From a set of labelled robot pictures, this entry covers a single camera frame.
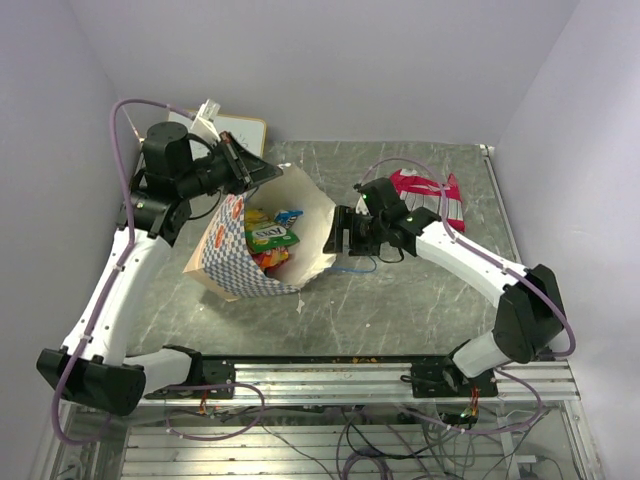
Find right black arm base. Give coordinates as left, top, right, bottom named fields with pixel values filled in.
left=400, top=357, right=498, bottom=398

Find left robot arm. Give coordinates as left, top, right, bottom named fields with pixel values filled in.
left=36, top=121, right=283, bottom=416

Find blue candy packet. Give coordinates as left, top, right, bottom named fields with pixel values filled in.
left=274, top=209, right=304, bottom=229

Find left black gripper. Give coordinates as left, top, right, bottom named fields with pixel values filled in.
left=178, top=131, right=285, bottom=199

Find red pink snack packet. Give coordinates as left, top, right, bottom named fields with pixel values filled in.
left=390, top=169, right=466, bottom=233

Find orange snack packet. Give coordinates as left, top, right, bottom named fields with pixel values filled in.
left=252, top=247, right=290, bottom=275

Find loose floor cables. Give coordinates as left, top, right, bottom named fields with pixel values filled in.
left=164, top=379, right=551, bottom=480

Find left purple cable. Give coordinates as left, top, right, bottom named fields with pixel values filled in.
left=50, top=98, right=267, bottom=445

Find aluminium rail frame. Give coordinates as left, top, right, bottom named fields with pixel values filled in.
left=35, top=355, right=604, bottom=479

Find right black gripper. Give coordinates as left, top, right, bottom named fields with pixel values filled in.
left=323, top=204, right=387, bottom=256

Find green snack packet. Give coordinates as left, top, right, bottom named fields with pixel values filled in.
left=245, top=221, right=299, bottom=253

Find small yellow-framed whiteboard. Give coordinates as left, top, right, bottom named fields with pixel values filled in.
left=168, top=112, right=267, bottom=159

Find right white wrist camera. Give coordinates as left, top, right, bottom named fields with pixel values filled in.
left=354, top=183, right=370, bottom=216

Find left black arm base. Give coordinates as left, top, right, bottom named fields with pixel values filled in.
left=144, top=357, right=236, bottom=400

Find blue checkered paper bag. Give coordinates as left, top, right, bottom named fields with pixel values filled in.
left=183, top=164, right=350, bottom=301

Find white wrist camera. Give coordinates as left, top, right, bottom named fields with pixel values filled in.
left=189, top=99, right=220, bottom=145
left=354, top=183, right=370, bottom=216

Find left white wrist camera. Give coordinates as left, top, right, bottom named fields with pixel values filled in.
left=189, top=99, right=220, bottom=145

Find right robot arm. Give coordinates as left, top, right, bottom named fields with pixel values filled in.
left=323, top=178, right=568, bottom=396

